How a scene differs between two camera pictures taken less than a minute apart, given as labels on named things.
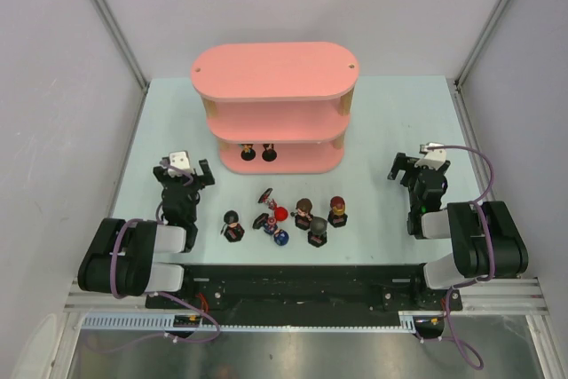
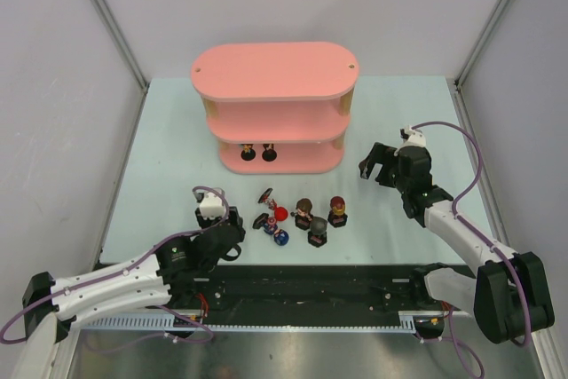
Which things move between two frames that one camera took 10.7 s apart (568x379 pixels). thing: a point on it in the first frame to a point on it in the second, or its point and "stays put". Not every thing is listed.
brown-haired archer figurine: x=304 y=214 stays put
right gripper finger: x=399 y=164 to x=382 y=154
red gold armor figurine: x=337 y=217 stays put
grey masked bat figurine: x=318 y=235 stays put
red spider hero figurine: x=280 y=213 stays put
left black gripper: x=182 y=180 to x=232 y=228
